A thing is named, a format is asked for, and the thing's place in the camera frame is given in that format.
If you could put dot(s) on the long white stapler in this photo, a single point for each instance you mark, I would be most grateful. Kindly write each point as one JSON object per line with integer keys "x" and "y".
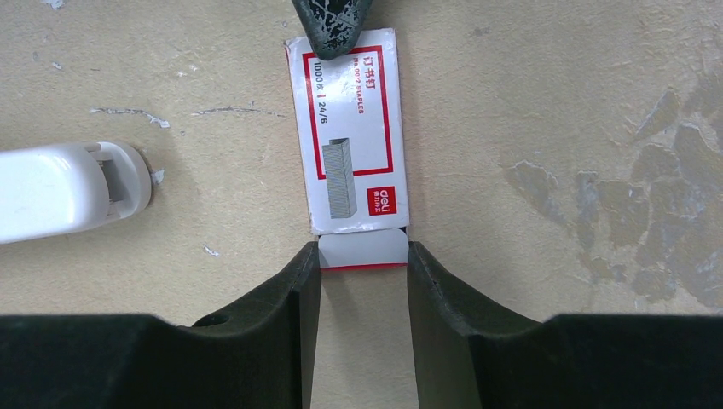
{"x": 69, "y": 188}

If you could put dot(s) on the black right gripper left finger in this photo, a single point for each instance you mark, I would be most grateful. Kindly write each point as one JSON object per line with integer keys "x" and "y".
{"x": 256, "y": 352}

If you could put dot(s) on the red white staple box sleeve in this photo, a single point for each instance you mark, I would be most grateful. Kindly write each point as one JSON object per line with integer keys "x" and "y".
{"x": 349, "y": 120}

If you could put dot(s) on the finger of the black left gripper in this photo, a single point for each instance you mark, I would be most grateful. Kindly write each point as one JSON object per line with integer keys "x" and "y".
{"x": 332, "y": 27}

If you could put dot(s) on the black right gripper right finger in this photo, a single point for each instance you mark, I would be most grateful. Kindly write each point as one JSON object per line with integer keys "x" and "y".
{"x": 472, "y": 352}

